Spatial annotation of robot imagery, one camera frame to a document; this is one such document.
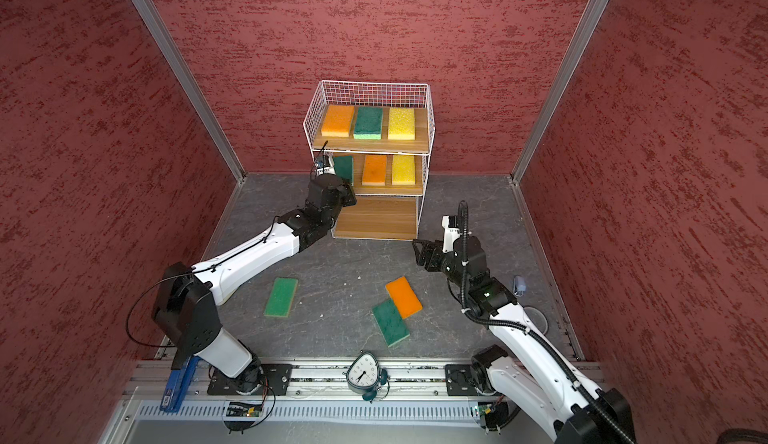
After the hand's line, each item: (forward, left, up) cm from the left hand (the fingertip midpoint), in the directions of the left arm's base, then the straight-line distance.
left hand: (346, 185), depth 83 cm
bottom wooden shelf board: (+6, -8, -25) cm, 27 cm away
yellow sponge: (+6, -16, +1) cm, 17 cm away
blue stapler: (-47, +39, -22) cm, 64 cm away
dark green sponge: (-31, -13, -24) cm, 41 cm away
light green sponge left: (-23, +19, -24) cm, 39 cm away
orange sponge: (+4, -8, +1) cm, 9 cm away
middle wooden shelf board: (0, -12, -1) cm, 12 cm away
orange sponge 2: (-23, -17, -25) cm, 38 cm away
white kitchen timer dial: (-45, -7, -21) cm, 50 cm away
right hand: (-16, -21, -7) cm, 28 cm away
